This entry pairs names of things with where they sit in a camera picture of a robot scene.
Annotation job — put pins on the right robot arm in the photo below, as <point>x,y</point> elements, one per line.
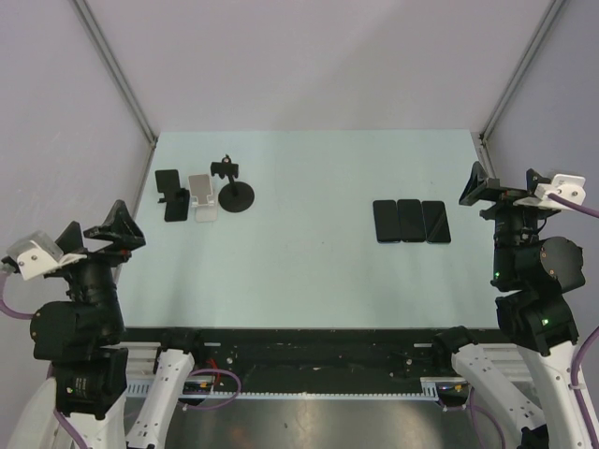
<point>532,274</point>

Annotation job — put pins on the white phone stand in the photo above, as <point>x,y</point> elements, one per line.
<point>203,198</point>

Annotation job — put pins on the black round base stand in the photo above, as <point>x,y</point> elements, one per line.
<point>237,196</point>

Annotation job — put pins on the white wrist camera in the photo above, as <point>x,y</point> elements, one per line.
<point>36,255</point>
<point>564,189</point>

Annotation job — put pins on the grey slotted cable duct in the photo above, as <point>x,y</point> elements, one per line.
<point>429,391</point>

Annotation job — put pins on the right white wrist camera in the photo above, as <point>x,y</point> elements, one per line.
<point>564,189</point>

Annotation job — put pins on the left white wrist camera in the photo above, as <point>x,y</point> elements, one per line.
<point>36,255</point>

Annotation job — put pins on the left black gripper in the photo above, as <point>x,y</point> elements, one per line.
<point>120,226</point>

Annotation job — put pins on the black folding phone stand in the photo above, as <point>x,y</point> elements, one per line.
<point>174,196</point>

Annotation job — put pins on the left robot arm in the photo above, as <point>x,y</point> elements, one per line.
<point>81,337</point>

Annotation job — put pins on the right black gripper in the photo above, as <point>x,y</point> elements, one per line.
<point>483,187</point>

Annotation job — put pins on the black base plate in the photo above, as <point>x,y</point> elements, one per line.
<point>323,361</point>

